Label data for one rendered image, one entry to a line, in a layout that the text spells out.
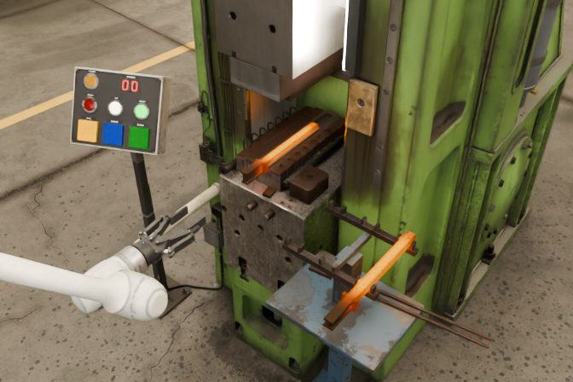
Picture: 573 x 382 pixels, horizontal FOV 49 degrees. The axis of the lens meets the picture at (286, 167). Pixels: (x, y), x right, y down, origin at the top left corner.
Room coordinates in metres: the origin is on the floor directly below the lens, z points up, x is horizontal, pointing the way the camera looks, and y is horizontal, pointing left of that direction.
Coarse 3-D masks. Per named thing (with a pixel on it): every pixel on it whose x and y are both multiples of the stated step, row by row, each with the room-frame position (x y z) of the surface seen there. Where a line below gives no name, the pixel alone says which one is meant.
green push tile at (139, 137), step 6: (132, 126) 1.85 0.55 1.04; (132, 132) 1.84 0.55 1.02; (138, 132) 1.84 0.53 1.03; (144, 132) 1.83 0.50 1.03; (132, 138) 1.83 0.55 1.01; (138, 138) 1.82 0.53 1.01; (144, 138) 1.82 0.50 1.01; (132, 144) 1.82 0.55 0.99; (138, 144) 1.81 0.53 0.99; (144, 144) 1.81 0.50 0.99
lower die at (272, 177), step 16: (304, 112) 2.04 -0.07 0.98; (320, 112) 2.03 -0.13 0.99; (288, 128) 1.92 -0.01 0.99; (320, 128) 1.90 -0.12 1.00; (336, 128) 1.91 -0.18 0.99; (256, 144) 1.83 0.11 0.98; (272, 144) 1.81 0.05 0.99; (304, 144) 1.81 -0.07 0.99; (320, 144) 1.82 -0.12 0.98; (240, 160) 1.75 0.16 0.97; (288, 160) 1.71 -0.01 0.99; (304, 160) 1.75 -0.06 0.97; (272, 176) 1.66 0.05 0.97
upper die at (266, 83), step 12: (240, 60) 1.73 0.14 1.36; (324, 60) 1.83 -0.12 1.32; (336, 60) 1.88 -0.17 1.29; (240, 72) 1.73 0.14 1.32; (252, 72) 1.70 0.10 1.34; (264, 72) 1.67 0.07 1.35; (312, 72) 1.77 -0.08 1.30; (240, 84) 1.74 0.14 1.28; (252, 84) 1.70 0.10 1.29; (264, 84) 1.67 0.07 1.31; (276, 84) 1.65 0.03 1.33; (288, 84) 1.68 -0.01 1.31; (300, 84) 1.72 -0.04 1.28; (276, 96) 1.65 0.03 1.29
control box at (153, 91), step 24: (96, 72) 1.98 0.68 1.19; (120, 72) 1.96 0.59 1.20; (96, 96) 1.93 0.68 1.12; (120, 96) 1.92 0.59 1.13; (144, 96) 1.90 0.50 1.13; (168, 96) 1.95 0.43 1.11; (72, 120) 1.91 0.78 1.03; (96, 120) 1.89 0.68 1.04; (120, 120) 1.87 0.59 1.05; (144, 120) 1.86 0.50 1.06; (96, 144) 1.85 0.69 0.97
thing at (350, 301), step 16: (400, 240) 1.28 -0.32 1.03; (384, 256) 1.22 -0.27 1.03; (400, 256) 1.24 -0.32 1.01; (368, 272) 1.16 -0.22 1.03; (384, 272) 1.17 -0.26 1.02; (352, 288) 1.10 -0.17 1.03; (368, 288) 1.11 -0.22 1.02; (336, 304) 1.04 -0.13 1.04; (352, 304) 1.05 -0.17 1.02; (336, 320) 1.00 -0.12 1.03
